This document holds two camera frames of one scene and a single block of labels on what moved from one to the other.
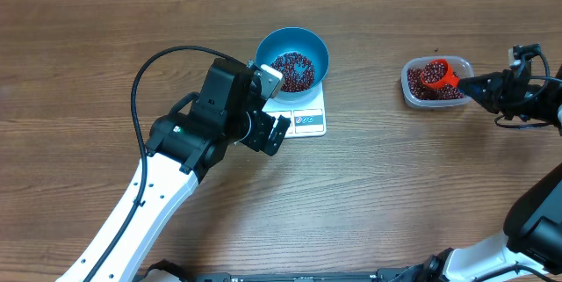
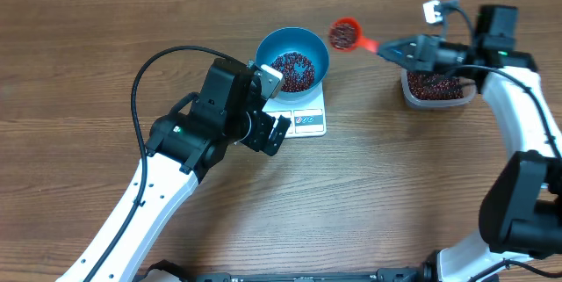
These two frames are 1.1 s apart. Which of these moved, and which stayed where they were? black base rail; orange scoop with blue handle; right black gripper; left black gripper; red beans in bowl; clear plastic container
Moved: right black gripper; orange scoop with blue handle
Stayed: black base rail; red beans in bowl; left black gripper; clear plastic container
